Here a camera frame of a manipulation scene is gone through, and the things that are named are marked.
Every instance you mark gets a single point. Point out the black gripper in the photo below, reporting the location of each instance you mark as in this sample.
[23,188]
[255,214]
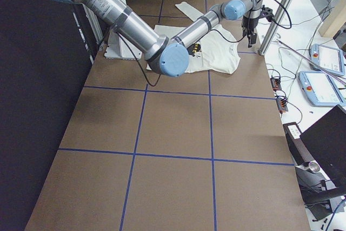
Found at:
[248,22]

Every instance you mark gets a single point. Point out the cream long-sleeve cat shirt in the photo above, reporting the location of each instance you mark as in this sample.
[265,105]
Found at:
[215,53]

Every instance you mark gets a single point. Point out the upper orange black connector box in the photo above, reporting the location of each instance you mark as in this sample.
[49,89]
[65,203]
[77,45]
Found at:
[276,84]

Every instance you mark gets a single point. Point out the orange black connector box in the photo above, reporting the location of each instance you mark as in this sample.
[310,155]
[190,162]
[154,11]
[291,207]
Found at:
[281,104]
[276,84]

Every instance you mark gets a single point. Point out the lower orange black connector box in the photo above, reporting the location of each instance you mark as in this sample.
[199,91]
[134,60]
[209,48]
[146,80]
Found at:
[281,104]

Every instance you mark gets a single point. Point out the far blue teach pendant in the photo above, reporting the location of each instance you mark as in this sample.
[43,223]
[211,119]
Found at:
[330,59]

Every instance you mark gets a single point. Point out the blue teach pendant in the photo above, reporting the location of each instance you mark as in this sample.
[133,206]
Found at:
[320,89]
[330,59]

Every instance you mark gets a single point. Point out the wooden beam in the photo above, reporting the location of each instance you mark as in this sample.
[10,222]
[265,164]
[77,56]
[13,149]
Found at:
[335,20]

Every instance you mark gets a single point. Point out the near blue teach pendant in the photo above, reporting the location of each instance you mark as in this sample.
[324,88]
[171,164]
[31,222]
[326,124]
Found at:
[320,89]

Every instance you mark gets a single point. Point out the black monitor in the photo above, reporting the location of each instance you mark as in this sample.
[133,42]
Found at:
[325,141]

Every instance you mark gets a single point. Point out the black box with white label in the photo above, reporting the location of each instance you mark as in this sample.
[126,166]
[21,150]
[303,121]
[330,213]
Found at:
[298,150]

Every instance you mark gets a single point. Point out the silver metal cylinder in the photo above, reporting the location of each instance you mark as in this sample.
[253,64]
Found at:
[313,167]

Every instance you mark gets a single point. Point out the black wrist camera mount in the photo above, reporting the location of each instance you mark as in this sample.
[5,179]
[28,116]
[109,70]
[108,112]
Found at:
[266,13]

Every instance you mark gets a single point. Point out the aluminium frame post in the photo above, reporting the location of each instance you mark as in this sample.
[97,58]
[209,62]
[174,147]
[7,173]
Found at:
[273,27]

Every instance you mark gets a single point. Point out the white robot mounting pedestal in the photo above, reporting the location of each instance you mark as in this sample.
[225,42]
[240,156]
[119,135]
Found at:
[117,48]

